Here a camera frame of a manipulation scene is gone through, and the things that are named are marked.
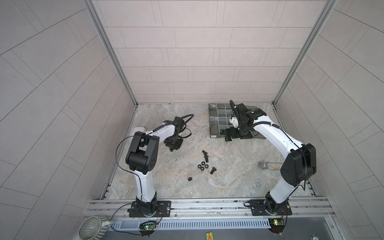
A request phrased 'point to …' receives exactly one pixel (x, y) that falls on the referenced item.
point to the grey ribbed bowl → (91, 228)
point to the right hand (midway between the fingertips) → (231, 138)
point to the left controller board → (147, 228)
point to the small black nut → (190, 179)
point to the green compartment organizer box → (219, 115)
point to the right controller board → (276, 225)
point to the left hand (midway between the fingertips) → (177, 144)
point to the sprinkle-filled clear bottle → (263, 165)
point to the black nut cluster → (202, 168)
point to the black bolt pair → (206, 156)
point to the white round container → (137, 129)
